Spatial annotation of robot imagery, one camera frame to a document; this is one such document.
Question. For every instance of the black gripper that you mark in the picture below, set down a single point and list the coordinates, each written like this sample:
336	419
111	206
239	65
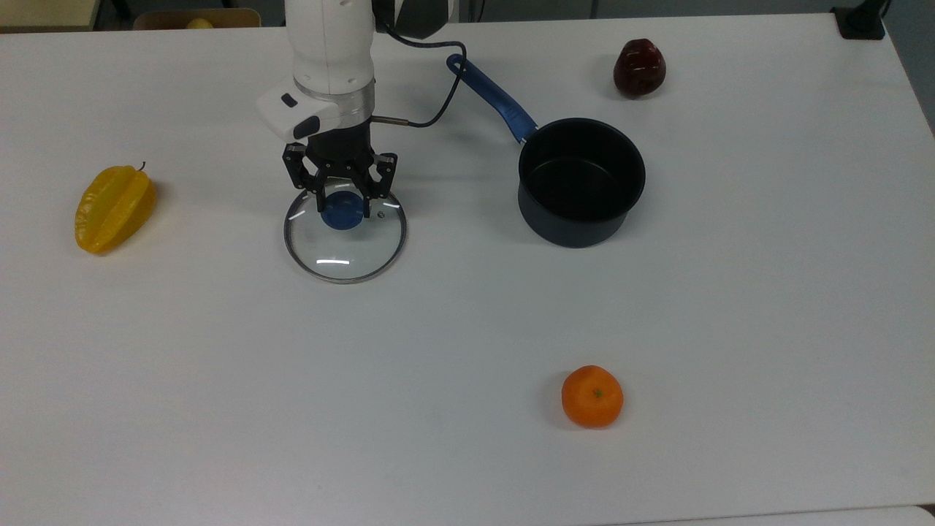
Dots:
342	155

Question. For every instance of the glass lid with blue knob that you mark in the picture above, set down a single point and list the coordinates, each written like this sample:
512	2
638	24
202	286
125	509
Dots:
343	218

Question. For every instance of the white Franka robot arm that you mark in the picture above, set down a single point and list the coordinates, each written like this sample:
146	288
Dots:
332	36

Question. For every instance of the small yellow fruit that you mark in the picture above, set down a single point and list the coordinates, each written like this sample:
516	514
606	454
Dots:
199	24

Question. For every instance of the yellow starfruit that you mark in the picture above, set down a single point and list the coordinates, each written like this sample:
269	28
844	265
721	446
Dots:
113	212

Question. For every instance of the dark red apple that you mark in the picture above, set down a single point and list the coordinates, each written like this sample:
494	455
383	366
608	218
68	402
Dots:
639	69

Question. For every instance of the orange mandarin fruit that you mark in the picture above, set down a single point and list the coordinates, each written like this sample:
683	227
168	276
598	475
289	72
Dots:
592	398

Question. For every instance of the beige wooden board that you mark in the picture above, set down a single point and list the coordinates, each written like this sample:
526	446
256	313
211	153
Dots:
44	13

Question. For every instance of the black clamp mount base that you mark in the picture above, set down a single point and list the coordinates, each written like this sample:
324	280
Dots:
860	22

